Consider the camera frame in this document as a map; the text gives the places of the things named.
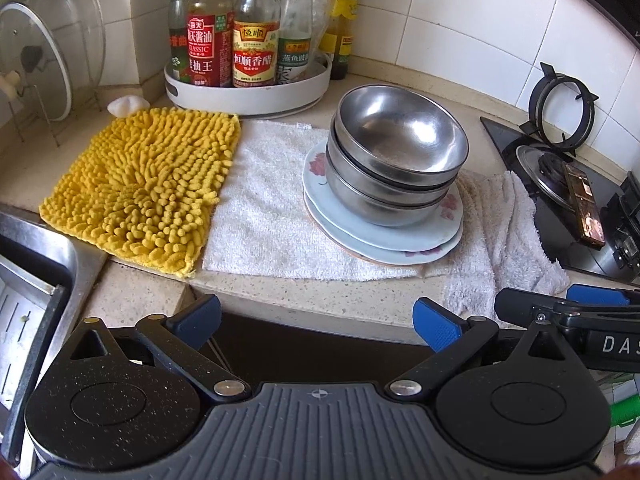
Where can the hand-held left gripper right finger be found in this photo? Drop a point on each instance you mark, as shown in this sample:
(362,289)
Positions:
(435,325)

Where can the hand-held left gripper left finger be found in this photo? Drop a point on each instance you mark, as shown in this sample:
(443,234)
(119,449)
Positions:
(197,320)

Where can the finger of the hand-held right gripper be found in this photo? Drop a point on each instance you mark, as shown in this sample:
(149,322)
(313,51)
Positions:
(520,305)
(597,294)

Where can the pale blue pink flower plate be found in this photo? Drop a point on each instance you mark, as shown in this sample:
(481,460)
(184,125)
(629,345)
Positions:
(320,165)
(440,253)

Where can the stainless steel bowl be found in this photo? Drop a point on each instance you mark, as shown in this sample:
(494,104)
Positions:
(360,182)
(400,130)
(380,210)

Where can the green plastic object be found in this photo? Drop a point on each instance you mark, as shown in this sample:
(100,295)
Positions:
(625,410)

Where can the black boxy device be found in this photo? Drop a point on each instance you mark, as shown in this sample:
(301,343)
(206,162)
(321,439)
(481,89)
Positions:
(625,230)

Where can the brown phone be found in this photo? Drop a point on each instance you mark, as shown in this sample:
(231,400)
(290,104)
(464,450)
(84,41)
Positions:
(585,210)

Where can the white towel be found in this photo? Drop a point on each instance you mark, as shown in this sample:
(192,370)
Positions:
(270,210)

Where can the metal stove burner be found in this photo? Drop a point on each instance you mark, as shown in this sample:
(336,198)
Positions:
(535,165)

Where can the yellow chenille mat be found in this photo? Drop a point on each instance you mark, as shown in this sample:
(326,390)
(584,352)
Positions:
(140,185)

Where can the white sink drain tray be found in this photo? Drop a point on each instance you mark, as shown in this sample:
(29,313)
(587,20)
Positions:
(25,330)

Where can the stainless steel sink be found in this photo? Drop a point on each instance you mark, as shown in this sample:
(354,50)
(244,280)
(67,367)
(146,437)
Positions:
(40,245)

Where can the black stove pan support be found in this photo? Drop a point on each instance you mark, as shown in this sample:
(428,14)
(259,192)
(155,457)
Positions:
(537,95)

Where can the white garlic bulb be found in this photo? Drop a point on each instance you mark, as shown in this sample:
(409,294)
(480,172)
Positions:
(127,105)

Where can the white rotating condiment rack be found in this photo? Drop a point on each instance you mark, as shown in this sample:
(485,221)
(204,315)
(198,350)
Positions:
(250,97)

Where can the yellow cap vinegar bottle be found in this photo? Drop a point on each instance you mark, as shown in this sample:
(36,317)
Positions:
(255,55)

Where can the red label soy sauce bottle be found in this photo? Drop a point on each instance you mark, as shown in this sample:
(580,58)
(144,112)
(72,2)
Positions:
(207,45)

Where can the green glass bottle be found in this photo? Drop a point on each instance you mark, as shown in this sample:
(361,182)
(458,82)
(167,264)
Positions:
(180,45)

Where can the white rimmed glass pot lid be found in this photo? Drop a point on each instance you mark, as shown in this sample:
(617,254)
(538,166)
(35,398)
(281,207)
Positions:
(45,80)

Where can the purple label sauce bottle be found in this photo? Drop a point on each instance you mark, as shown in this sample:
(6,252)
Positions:
(295,35)

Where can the yellow green label bottle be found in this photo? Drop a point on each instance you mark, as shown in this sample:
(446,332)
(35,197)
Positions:
(342,15)

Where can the clear glass lid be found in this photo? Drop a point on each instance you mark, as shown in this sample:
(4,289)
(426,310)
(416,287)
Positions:
(75,20)

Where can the clear plastic bag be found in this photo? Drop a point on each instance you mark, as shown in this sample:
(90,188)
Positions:
(325,20)

